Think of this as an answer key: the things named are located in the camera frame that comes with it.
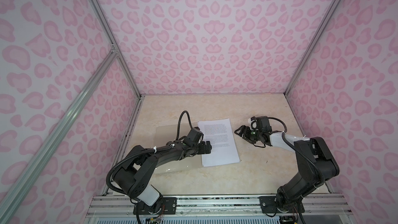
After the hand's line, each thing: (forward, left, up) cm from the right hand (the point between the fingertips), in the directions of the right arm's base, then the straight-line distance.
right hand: (239, 132), depth 93 cm
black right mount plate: (-36, -11, -6) cm, 38 cm away
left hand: (-9, +19, -2) cm, 21 cm away
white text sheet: (+1, +11, -5) cm, 12 cm away
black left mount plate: (-38, +38, -4) cm, 54 cm away
